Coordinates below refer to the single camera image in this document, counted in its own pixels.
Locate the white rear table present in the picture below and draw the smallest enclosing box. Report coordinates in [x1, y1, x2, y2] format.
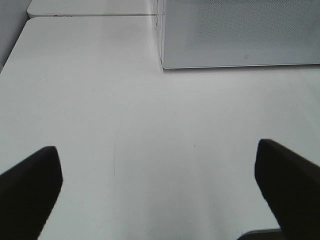
[27, 0, 154, 18]

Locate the white partition stand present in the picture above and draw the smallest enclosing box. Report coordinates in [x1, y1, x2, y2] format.
[0, 0, 31, 71]

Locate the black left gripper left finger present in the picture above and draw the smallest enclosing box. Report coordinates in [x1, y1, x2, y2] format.
[0, 146, 63, 240]

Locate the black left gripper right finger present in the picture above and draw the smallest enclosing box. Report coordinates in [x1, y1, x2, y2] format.
[254, 139, 320, 240]

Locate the white microwave oven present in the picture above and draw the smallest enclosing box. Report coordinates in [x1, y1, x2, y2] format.
[151, 0, 320, 70]

